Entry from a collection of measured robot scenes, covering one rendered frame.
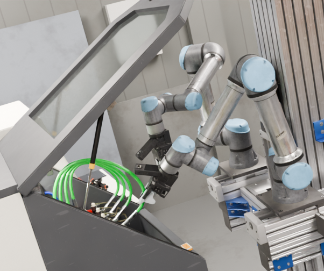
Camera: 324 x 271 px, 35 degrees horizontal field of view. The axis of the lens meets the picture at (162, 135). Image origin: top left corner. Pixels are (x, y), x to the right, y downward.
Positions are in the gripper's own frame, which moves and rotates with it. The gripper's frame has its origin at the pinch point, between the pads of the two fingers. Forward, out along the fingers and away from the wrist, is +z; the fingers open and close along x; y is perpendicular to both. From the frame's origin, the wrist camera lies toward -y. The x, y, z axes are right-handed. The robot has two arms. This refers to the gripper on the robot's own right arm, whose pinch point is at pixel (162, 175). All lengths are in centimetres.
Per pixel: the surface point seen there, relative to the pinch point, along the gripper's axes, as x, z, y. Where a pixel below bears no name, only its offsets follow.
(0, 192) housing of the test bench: -35, -29, -67
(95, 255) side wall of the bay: -35, 5, -44
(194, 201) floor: 209, 120, 96
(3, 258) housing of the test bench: -35, -7, -73
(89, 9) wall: 225, -73, 49
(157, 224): 8.1, 25.3, -5.3
